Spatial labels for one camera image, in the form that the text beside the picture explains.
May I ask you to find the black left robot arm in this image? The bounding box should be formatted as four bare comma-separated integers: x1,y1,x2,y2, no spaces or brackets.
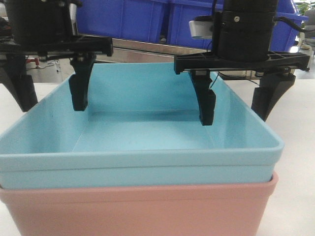
0,0,113,112

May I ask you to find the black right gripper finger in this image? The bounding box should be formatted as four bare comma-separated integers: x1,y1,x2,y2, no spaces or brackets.
190,70,216,126
251,67,295,121

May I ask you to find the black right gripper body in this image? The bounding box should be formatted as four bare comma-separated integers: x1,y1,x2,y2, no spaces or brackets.
174,52,310,74

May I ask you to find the blue storage bin left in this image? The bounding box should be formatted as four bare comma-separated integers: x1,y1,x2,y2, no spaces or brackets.
76,0,169,43

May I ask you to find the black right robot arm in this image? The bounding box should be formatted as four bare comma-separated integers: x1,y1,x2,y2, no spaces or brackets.
174,0,310,125

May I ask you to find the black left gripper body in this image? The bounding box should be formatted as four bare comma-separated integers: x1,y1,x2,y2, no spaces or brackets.
0,35,113,60

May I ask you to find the pink plastic box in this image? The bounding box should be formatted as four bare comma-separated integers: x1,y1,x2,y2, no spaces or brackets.
0,174,278,236

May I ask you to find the stainless steel shelf rack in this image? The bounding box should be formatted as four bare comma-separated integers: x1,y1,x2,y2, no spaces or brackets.
26,38,210,83

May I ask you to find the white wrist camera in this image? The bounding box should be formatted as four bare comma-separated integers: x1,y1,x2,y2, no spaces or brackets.
189,16,214,39

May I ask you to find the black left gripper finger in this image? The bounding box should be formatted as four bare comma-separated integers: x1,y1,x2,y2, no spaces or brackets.
69,53,96,111
0,54,38,112

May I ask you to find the light blue plastic box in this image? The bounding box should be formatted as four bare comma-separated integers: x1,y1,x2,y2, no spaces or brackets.
0,63,284,189

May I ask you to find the blue storage bin far right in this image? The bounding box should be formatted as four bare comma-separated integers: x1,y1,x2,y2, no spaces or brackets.
269,12,308,52

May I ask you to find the blue storage bin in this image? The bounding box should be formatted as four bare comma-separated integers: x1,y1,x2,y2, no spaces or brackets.
76,0,169,43
269,12,308,52
168,0,227,50

